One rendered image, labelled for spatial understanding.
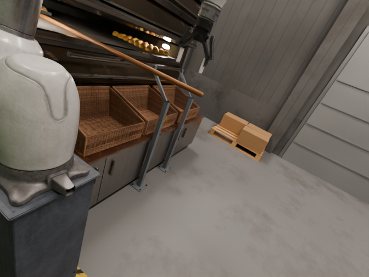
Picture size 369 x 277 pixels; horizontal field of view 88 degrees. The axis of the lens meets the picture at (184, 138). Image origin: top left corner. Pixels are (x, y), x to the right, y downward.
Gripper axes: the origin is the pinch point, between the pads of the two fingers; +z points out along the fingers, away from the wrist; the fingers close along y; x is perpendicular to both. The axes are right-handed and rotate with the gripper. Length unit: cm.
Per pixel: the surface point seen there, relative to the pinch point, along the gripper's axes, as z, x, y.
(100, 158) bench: 75, -12, -31
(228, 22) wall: -71, 363, -134
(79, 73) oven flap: 39, 3, -83
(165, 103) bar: 40, 44, -31
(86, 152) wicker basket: 72, -19, -37
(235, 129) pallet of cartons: 113, 312, -3
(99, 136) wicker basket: 62, -11, -37
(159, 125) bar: 61, 44, -29
